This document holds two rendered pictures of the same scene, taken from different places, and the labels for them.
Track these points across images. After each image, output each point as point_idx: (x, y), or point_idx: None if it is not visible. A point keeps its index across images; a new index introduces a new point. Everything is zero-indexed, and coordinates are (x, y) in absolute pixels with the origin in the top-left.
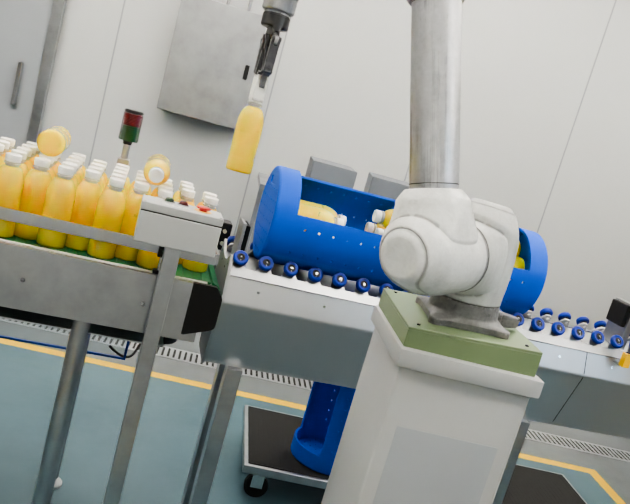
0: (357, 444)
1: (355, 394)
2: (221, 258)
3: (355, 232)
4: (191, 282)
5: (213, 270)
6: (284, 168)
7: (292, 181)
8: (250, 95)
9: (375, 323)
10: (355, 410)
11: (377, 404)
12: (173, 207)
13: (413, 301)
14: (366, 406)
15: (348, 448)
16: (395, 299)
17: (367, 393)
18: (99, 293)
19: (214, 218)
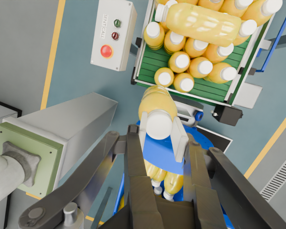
0: (66, 114)
1: (82, 126)
2: (189, 104)
3: (121, 179)
4: (134, 65)
5: (170, 92)
6: (168, 155)
7: (146, 151)
8: (158, 113)
9: (56, 136)
10: (77, 122)
11: (43, 117)
12: (97, 22)
13: (38, 154)
14: (60, 120)
15: (78, 116)
16: (37, 144)
17: (61, 122)
18: None
19: (91, 56)
